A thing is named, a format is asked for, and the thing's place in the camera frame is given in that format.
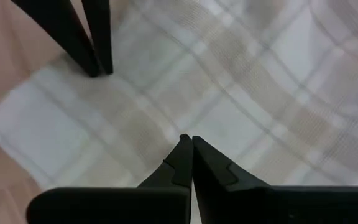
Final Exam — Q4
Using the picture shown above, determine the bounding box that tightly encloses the plain white towel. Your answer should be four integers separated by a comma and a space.
0, 0, 358, 190

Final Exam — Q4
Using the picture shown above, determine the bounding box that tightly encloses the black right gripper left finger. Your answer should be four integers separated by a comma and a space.
137, 133, 194, 189

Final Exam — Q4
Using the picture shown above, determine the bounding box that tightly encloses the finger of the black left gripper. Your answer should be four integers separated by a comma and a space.
11, 0, 101, 78
81, 0, 114, 75

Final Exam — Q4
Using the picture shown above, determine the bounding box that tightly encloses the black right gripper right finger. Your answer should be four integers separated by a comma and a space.
192, 135, 272, 224

